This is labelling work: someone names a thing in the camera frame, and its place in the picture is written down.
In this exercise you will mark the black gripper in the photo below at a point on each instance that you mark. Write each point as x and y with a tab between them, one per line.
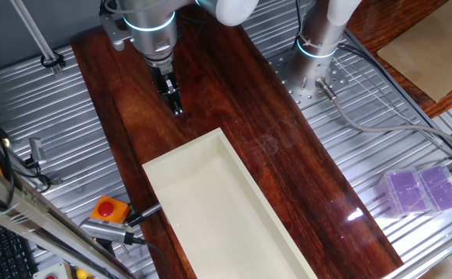
164	79

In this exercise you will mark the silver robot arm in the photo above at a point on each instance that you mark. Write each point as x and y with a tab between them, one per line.
152	35

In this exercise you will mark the dark red wooden board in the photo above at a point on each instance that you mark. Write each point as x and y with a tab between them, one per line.
249	116

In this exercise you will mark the black clamp with threaded rod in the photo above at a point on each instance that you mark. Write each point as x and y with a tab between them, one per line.
148	212

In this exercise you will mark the cream rectangular box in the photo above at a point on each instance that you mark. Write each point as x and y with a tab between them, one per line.
218	213

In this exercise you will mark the orange emergency stop box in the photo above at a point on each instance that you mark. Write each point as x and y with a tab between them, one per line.
119	209

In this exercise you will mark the black pole tie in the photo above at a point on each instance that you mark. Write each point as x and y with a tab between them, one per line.
43	61

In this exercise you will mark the small grey connector plug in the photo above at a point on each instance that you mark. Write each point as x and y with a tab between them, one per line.
56	180

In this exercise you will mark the silver stand pole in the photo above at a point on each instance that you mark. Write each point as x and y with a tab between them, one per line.
35	35

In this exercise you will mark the yellow red toy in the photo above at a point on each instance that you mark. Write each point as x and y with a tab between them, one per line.
83	274

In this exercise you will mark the white button box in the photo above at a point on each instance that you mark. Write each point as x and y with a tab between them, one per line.
59	271

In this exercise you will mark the black keyboard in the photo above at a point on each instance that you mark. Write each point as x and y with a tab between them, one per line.
1	252

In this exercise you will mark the clear box with purple insert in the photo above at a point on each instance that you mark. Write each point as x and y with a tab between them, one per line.
406	191
440	188

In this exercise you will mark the brown cardboard sheet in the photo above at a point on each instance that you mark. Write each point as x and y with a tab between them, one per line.
435	50

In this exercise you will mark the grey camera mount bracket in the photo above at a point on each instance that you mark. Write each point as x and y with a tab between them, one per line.
115	33

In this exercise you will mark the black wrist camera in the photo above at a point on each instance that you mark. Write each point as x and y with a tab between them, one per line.
102	8

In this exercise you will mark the perforated robot base plate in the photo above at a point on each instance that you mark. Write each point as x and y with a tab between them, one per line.
303	97

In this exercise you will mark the silver ribbed camera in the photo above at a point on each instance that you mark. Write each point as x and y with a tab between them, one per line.
105	230

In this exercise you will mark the small grey camera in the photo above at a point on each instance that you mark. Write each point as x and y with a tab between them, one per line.
37	151

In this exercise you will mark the aluminium frame beam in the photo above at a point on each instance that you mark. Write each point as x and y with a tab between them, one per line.
24	211

